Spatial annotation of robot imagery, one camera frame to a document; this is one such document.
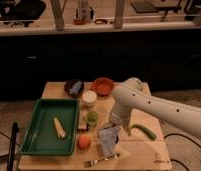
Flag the black pole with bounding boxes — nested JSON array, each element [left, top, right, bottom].
[[6, 122, 18, 171]]

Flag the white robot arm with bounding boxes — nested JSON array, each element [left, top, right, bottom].
[[109, 77, 201, 139]]

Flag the green plastic tray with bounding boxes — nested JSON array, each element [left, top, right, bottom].
[[20, 99, 79, 156]]

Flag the grey blue towel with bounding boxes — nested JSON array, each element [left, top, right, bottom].
[[98, 126, 120, 158]]

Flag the silver metal fork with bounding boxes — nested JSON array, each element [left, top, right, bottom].
[[83, 155, 119, 168]]

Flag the orange round fruit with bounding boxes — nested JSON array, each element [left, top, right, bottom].
[[77, 135, 91, 150]]

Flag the dark bowl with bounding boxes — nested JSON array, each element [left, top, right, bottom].
[[64, 79, 84, 98]]

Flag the yellow corn cob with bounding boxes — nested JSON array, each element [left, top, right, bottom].
[[54, 117, 66, 139]]

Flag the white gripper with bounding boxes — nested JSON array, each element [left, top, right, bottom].
[[109, 112, 131, 136]]

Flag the black office chair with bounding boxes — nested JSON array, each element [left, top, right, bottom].
[[0, 0, 46, 27]]

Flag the green pepper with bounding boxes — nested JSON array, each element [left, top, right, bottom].
[[131, 124, 157, 141]]

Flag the orange bowl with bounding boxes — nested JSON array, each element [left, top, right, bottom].
[[91, 77, 114, 96]]

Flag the blue fish toy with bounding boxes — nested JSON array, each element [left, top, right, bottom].
[[69, 81, 82, 94]]

